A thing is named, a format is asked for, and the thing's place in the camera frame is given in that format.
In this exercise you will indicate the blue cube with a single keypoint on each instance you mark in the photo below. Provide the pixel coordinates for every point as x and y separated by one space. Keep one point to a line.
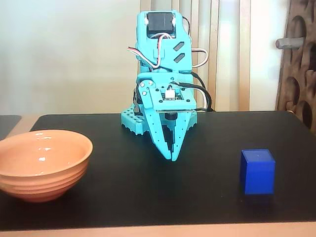
259 172

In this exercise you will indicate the brown perforated panel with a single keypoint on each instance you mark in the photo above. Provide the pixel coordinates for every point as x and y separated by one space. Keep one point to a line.
298 81

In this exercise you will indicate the black table clamp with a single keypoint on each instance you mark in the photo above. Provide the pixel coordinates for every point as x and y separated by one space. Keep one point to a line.
135 101

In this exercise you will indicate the turquoise gripper finger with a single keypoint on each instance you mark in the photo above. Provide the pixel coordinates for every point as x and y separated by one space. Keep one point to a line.
153 118
181 133

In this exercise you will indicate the black mat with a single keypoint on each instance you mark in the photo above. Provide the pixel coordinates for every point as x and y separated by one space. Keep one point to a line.
148 192

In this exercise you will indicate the pale wooden slatted panel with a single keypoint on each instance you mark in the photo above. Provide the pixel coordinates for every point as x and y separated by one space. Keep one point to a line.
227 49

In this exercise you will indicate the orange bowl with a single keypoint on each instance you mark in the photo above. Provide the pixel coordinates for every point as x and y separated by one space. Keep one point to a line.
42 170

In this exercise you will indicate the turquoise robot base plate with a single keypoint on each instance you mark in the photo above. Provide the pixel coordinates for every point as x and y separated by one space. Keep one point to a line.
130 121

